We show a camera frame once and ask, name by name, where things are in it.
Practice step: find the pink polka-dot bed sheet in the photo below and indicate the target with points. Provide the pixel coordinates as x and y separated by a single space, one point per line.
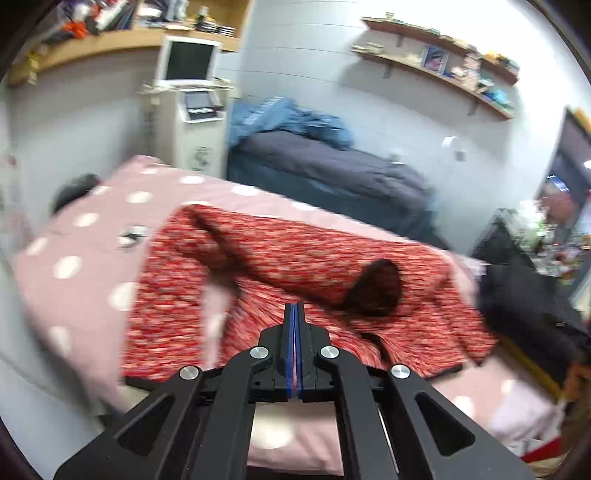
87 258

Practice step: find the white monitor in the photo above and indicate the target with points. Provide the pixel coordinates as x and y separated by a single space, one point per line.
190 60

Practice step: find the dark navy cloth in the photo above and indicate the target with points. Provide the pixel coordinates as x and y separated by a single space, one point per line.
517 300

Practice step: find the wooden wall shelf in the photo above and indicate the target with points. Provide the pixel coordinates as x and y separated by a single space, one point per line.
438 39
429 71

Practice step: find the long wooden shelf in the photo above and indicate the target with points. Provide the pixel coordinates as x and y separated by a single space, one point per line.
92 53

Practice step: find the clutter on wooden shelf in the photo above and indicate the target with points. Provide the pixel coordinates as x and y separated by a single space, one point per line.
101 16

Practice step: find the white wall fixture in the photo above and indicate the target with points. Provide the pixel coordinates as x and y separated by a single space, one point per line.
453 146

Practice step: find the red floral quilted jacket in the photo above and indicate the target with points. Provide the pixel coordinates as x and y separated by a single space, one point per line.
286 258

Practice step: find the white floor-standing machine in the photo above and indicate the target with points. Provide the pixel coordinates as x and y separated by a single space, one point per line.
198 134

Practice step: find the small black-white object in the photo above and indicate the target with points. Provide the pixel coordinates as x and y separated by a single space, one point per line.
133 235

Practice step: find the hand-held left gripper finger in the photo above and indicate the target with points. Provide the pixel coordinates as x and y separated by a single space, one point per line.
290 350
299 350

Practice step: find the blue duvet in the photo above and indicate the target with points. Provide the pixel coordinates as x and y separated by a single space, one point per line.
286 117

